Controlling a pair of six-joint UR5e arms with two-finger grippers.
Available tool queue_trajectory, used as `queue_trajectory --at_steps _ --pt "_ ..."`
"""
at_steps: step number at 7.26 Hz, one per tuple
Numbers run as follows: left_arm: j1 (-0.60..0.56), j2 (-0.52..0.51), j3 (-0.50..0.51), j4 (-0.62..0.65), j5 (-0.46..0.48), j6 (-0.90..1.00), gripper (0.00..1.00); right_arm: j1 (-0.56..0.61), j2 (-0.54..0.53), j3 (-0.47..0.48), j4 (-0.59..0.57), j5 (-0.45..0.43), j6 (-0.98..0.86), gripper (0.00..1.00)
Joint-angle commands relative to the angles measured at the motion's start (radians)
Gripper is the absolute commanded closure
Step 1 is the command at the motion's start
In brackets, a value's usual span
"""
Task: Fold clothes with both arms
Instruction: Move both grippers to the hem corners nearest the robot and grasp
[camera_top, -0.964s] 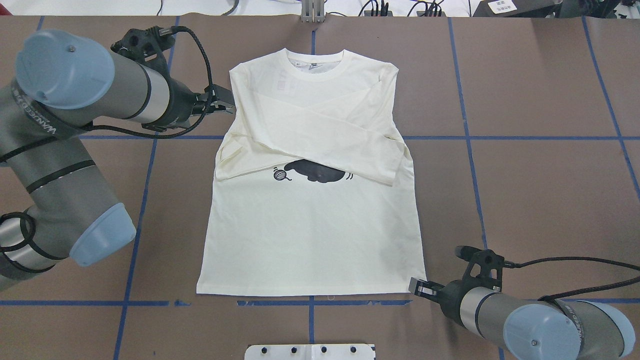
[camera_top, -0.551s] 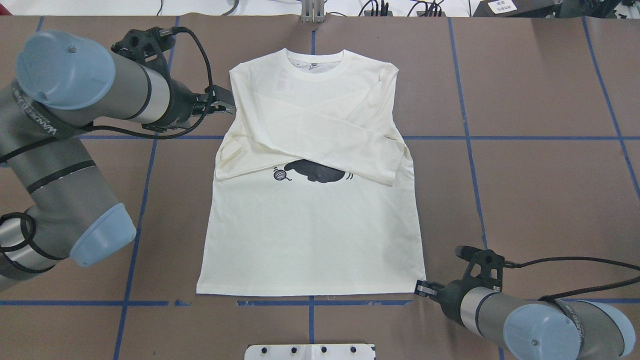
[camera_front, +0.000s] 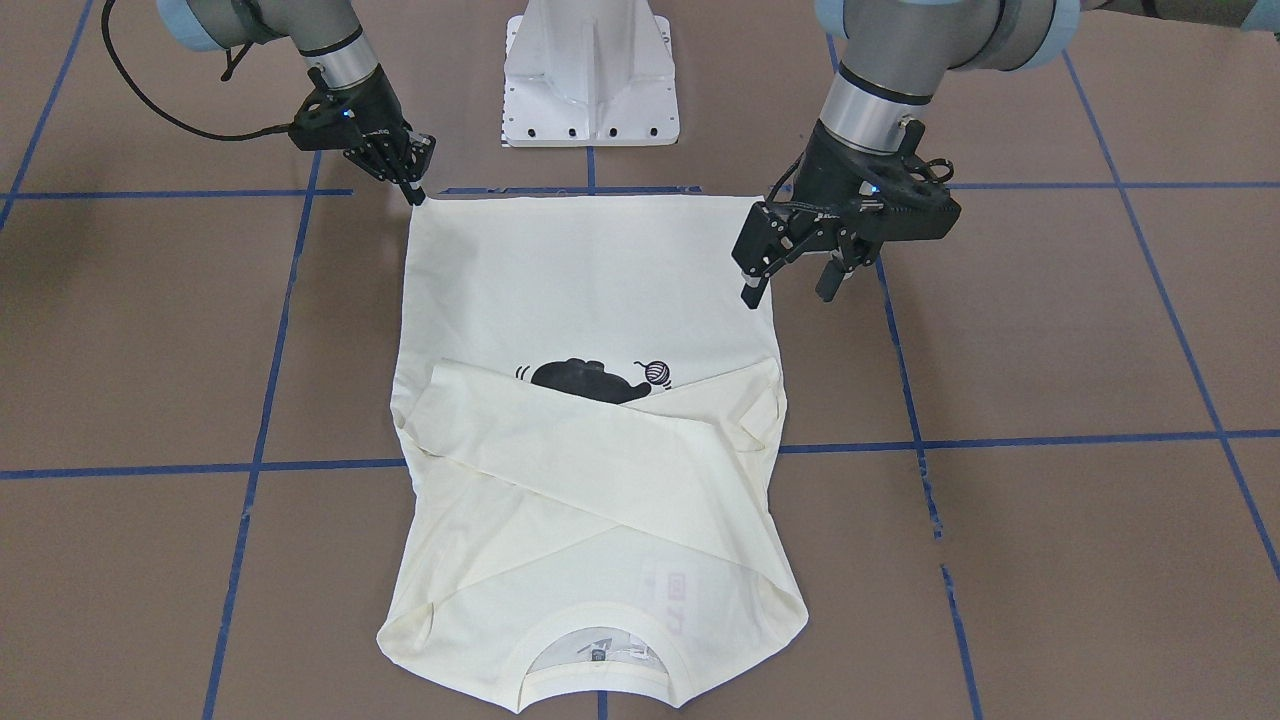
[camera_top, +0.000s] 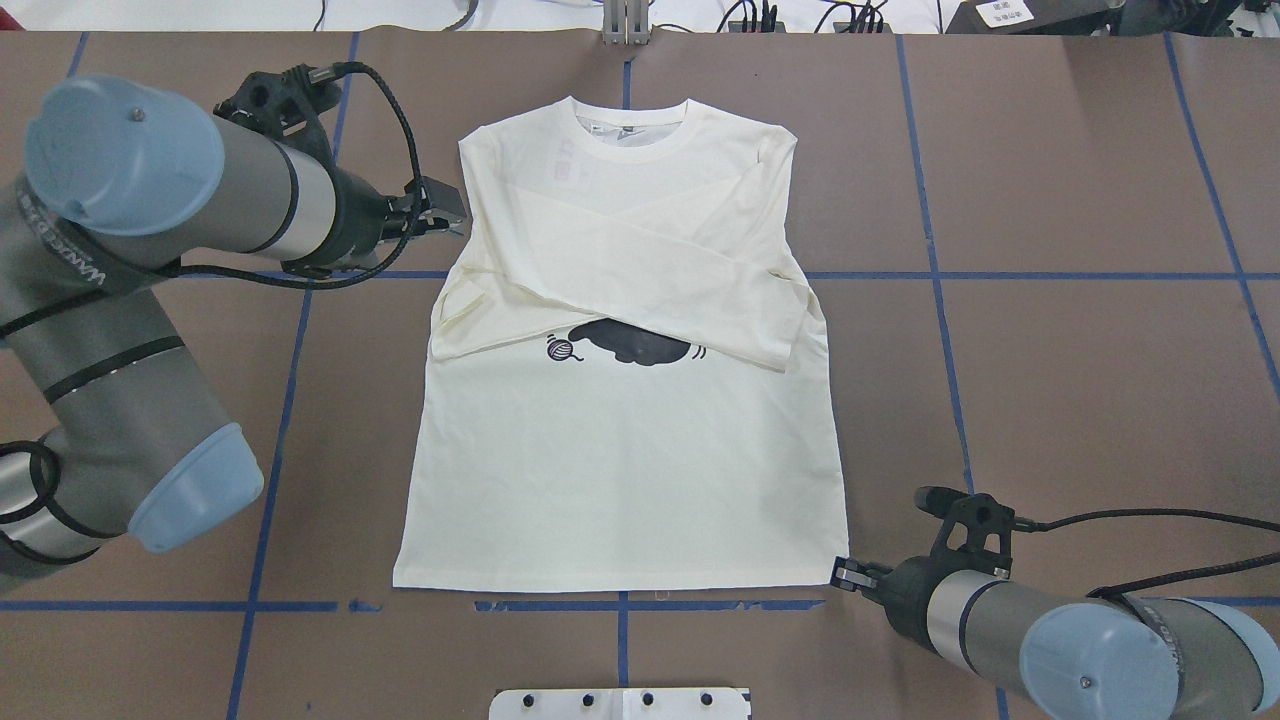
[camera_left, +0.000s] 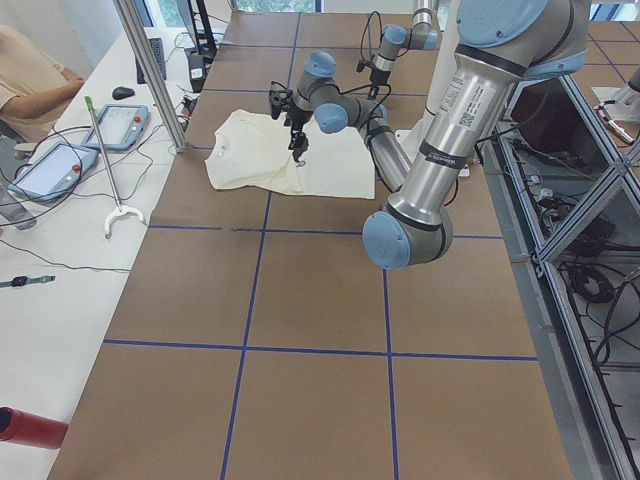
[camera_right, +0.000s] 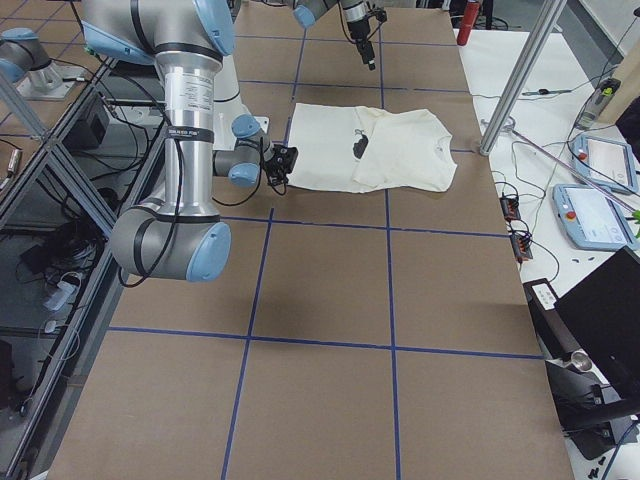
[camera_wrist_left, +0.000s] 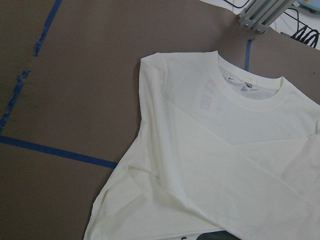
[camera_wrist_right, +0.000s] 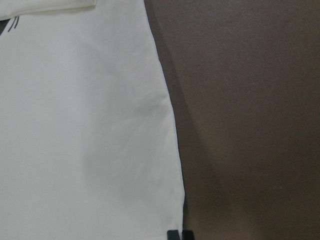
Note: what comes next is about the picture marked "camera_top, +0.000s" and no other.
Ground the aluminium frame post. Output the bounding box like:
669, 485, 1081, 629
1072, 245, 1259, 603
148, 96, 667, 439
599, 0, 652, 46

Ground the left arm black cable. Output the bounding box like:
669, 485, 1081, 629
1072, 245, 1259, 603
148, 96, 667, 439
170, 61, 426, 291

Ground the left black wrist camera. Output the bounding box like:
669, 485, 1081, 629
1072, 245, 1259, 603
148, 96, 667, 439
212, 64, 342, 167

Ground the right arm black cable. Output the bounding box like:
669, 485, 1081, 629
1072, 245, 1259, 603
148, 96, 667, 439
1036, 509, 1280, 601

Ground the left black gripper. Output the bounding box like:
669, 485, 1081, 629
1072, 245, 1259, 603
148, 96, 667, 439
335, 170, 470, 272

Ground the cream long-sleeve cat shirt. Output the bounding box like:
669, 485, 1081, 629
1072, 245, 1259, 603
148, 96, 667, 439
392, 97, 850, 594

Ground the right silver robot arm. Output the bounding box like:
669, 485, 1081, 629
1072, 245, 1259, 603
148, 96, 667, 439
829, 557, 1279, 719

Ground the white camera mast base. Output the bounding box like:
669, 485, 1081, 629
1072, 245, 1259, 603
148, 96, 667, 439
488, 687, 753, 719

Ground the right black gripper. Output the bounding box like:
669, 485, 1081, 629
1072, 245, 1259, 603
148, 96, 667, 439
829, 556, 946, 651

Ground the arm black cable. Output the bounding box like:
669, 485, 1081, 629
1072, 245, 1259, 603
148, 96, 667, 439
170, 61, 426, 291
1036, 509, 1280, 601

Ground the black device with label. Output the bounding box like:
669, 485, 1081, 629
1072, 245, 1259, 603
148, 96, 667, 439
943, 1, 1125, 36

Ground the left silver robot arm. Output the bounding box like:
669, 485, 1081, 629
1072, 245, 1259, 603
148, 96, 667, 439
1, 61, 466, 592

